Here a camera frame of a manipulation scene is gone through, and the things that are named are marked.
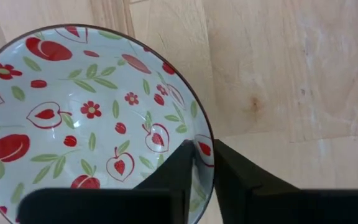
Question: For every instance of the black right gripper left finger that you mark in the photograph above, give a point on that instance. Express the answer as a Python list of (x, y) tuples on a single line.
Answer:
[(172, 174)]

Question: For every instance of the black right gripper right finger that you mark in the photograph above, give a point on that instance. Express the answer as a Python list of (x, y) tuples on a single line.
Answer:
[(244, 193)]

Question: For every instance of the green bowl with floral interior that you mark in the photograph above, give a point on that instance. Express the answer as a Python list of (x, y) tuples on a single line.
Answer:
[(89, 109)]

